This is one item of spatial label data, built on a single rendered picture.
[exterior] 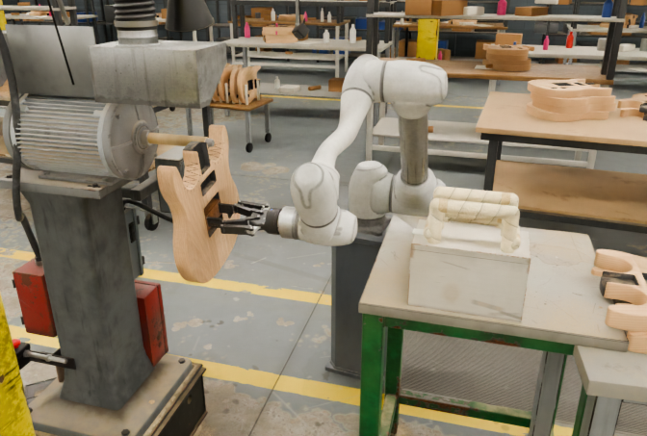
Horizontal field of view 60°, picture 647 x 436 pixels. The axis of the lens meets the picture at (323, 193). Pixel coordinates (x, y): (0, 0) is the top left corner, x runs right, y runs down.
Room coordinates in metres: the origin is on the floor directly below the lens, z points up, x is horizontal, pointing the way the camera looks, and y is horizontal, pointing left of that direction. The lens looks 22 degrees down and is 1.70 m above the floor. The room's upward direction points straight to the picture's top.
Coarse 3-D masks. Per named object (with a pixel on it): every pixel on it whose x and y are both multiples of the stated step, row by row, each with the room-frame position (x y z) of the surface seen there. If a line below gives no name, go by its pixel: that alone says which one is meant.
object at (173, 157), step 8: (168, 152) 1.87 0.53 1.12; (176, 152) 1.87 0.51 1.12; (160, 160) 1.80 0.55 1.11; (168, 160) 1.79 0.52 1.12; (176, 160) 1.79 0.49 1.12; (184, 168) 1.80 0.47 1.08; (160, 192) 1.80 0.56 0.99; (128, 200) 1.81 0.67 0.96; (160, 200) 1.80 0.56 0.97; (144, 208) 1.81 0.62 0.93; (160, 208) 1.81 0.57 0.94; (168, 208) 1.80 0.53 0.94; (160, 216) 1.82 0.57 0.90
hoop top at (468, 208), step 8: (432, 200) 1.21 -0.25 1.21; (440, 200) 1.20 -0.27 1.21; (448, 200) 1.20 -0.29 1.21; (456, 200) 1.20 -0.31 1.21; (440, 208) 1.19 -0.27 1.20; (448, 208) 1.19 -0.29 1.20; (456, 208) 1.18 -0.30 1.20; (464, 208) 1.18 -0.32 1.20; (472, 208) 1.18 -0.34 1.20; (480, 208) 1.17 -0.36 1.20; (488, 208) 1.17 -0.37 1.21; (496, 208) 1.16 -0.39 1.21; (504, 208) 1.16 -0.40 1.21; (512, 208) 1.16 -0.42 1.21; (480, 216) 1.17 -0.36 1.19; (488, 216) 1.17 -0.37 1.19; (496, 216) 1.16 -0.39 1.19; (504, 216) 1.15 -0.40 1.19
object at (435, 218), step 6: (432, 210) 1.20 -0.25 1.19; (438, 210) 1.20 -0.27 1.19; (432, 216) 1.20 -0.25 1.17; (438, 216) 1.20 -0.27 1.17; (432, 222) 1.20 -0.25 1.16; (438, 222) 1.20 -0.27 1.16; (432, 228) 1.20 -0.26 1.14; (438, 228) 1.20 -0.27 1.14; (432, 234) 1.20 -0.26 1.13; (438, 234) 1.20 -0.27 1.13; (432, 240) 1.20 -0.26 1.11; (438, 240) 1.20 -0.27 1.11
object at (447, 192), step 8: (440, 192) 1.28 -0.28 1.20; (448, 192) 1.27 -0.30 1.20; (456, 192) 1.27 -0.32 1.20; (464, 192) 1.26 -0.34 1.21; (472, 192) 1.26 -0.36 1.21; (480, 192) 1.26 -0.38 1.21; (488, 192) 1.25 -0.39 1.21; (496, 192) 1.25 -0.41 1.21; (504, 192) 1.25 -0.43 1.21; (464, 200) 1.26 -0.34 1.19; (472, 200) 1.26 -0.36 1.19; (480, 200) 1.25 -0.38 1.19; (488, 200) 1.24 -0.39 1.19; (496, 200) 1.24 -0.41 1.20; (504, 200) 1.23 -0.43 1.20; (512, 200) 1.23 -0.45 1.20
